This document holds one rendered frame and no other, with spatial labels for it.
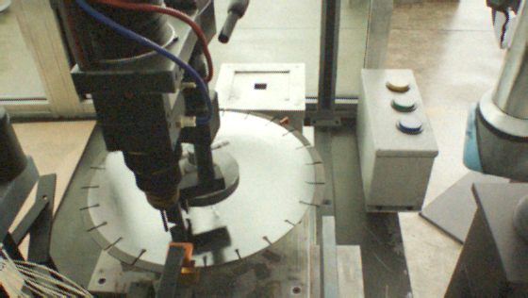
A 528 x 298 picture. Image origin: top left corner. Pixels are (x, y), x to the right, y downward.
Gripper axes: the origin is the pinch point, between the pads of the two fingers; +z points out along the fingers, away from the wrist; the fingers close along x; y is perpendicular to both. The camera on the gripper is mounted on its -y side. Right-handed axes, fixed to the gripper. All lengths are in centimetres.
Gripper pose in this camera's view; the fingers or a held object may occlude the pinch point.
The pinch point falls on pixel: (502, 44)
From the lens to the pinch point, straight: 124.1
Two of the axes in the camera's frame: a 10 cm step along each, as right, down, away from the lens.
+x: -5.7, -5.2, 6.4
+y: 8.2, -4.0, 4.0
